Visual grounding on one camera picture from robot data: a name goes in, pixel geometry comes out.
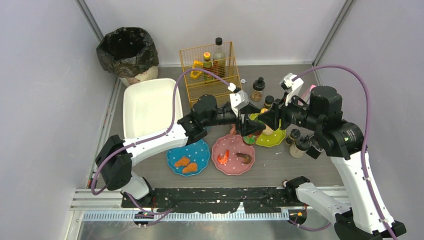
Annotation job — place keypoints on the white plastic basin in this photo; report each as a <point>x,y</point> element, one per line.
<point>148,107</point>

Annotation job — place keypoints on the white shaker bottle right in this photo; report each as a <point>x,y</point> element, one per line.
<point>300,146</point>

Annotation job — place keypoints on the pink mug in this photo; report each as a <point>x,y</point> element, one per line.
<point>233,130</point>

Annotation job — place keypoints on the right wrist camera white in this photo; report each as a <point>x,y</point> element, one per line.
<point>292,85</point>

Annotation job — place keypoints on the left fried chicken piece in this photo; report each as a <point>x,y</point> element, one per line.
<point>182,162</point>

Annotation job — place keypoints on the brown spice jar black cap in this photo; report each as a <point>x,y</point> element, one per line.
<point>257,89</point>

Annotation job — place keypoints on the fried chicken piece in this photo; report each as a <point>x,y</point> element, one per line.
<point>190,168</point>
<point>182,162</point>

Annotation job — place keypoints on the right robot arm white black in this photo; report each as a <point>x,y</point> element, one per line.
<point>365,217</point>

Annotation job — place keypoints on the brown shrimp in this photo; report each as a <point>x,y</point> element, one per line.
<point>246,158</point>

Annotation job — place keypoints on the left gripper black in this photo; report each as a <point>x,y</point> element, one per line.
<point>240,120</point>

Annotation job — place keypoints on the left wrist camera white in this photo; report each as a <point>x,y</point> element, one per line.
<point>238,99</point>

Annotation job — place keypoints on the small dark pepper bottle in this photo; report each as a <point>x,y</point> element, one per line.
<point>268,102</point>

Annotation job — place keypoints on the steamed bun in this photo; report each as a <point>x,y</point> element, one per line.
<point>268,131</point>

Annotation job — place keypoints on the red shrimp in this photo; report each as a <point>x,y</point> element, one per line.
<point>223,158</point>

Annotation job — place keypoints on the trash bin with black bag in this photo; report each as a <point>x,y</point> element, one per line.
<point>130,54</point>

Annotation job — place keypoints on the tall clear oil bottle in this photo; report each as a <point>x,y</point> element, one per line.
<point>219,58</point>

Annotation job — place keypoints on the black base mount strip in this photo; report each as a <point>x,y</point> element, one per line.
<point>219,200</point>

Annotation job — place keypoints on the pink polka dot plate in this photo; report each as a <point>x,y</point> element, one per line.
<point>235,144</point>

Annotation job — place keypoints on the dark spice bottle right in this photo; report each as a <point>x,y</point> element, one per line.
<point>293,136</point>

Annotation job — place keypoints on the right fried chicken piece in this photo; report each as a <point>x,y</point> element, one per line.
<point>190,168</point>

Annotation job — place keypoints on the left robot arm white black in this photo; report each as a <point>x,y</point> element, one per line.
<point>118,156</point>

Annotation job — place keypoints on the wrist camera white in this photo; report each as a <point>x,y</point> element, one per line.
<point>238,99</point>
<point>292,85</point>

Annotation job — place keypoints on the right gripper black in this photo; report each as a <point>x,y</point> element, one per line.
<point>278,116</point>

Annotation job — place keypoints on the blue polka dot plate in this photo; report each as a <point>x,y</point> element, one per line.
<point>197,152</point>

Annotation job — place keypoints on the green polka dot plate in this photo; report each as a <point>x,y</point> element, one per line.
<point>271,140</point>

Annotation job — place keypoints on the sauce bottle yellow cap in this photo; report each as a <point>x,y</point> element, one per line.
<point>208,66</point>
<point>252,138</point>

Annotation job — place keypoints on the pink box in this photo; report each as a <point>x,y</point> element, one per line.
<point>305,97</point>

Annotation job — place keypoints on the yellow plastic toy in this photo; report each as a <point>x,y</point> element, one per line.
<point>195,73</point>

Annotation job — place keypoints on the yellow wire basket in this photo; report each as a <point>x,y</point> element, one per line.
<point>198,87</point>

